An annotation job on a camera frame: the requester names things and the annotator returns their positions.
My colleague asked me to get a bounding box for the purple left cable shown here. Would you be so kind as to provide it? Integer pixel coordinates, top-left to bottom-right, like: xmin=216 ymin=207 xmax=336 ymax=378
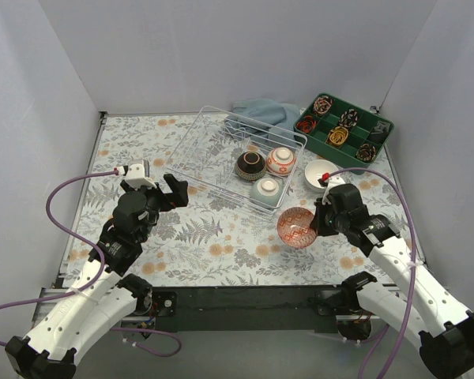
xmin=0 ymin=169 xmax=182 ymax=358

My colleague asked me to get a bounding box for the light blue cloth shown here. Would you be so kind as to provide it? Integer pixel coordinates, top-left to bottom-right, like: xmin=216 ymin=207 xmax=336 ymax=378
xmin=225 ymin=99 xmax=300 ymax=148

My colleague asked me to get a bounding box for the grey folded cloth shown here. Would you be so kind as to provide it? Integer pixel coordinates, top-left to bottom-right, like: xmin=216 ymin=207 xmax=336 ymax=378
xmin=368 ymin=120 xmax=392 ymax=144

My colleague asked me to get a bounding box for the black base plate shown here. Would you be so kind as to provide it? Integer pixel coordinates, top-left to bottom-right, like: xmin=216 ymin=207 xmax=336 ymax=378
xmin=55 ymin=282 xmax=364 ymax=332

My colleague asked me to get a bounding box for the white wire dish rack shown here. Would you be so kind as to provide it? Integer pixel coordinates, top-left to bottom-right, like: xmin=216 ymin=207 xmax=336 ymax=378
xmin=166 ymin=106 xmax=307 ymax=216

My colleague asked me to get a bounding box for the orange white floral bowl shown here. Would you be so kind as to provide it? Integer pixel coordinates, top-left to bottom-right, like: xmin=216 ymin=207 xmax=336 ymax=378
xmin=265 ymin=147 xmax=296 ymax=176

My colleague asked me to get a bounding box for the plain white ribbed bowl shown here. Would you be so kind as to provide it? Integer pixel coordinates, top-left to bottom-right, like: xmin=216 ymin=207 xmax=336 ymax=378
xmin=304 ymin=159 xmax=338 ymax=193

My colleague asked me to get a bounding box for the brown patterned rolled tie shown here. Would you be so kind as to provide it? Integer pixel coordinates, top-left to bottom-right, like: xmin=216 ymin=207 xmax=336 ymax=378
xmin=312 ymin=95 xmax=333 ymax=117

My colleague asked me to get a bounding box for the yellow rolled tie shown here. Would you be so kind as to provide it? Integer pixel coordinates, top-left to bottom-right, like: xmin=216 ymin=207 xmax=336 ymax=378
xmin=327 ymin=126 xmax=349 ymax=148

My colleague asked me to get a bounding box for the black white rolled tie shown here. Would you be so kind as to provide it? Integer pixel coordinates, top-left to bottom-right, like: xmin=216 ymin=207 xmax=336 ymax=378
xmin=337 ymin=108 xmax=359 ymax=129

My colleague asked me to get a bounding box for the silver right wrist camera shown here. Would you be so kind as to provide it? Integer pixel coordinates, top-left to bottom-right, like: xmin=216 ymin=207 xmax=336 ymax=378
xmin=318 ymin=173 xmax=345 ymax=197

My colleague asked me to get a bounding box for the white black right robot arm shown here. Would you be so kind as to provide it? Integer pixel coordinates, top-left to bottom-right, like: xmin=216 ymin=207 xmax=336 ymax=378
xmin=310 ymin=177 xmax=474 ymax=378

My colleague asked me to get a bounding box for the floral patterned table mat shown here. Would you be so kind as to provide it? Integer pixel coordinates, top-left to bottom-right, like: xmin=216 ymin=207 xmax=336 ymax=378
xmin=77 ymin=114 xmax=388 ymax=287

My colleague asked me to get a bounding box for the black glazed bowl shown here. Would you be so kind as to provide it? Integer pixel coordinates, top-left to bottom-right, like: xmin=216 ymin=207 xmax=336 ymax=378
xmin=235 ymin=152 xmax=267 ymax=182

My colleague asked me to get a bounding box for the red black rolled tie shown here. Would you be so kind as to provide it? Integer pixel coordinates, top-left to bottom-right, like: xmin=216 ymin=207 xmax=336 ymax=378
xmin=295 ymin=115 xmax=318 ymax=134

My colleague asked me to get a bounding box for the pale green bowl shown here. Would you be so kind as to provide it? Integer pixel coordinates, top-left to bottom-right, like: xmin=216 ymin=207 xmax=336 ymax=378
xmin=250 ymin=178 xmax=282 ymax=208

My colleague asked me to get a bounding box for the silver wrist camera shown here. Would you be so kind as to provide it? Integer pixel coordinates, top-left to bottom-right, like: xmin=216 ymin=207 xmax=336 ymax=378
xmin=318 ymin=173 xmax=345 ymax=197
xmin=115 ymin=159 xmax=156 ymax=190

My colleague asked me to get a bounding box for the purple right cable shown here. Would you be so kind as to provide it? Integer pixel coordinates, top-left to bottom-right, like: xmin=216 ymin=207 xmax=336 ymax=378
xmin=329 ymin=167 xmax=419 ymax=379

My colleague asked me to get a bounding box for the purple cable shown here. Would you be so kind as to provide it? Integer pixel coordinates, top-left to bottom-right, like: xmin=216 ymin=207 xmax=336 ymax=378
xmin=329 ymin=167 xmax=419 ymax=379
xmin=0 ymin=169 xmax=182 ymax=358

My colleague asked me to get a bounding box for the green compartment tray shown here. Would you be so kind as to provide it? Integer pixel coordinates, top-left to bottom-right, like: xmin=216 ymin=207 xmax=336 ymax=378
xmin=294 ymin=93 xmax=394 ymax=168

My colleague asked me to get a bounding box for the dark floral rolled tie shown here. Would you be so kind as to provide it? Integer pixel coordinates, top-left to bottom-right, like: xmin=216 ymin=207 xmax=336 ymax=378
xmin=355 ymin=143 xmax=377 ymax=163

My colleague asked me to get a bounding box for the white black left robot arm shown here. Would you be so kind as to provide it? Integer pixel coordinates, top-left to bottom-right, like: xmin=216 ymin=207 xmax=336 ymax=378
xmin=5 ymin=174 xmax=189 ymax=378

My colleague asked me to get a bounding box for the blue white zigzag bowl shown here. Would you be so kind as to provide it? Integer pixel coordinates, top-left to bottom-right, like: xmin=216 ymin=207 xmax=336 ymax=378
xmin=276 ymin=207 xmax=318 ymax=249

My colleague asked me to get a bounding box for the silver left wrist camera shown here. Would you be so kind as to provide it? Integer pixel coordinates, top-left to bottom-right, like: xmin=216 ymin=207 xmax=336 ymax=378
xmin=115 ymin=159 xmax=156 ymax=190

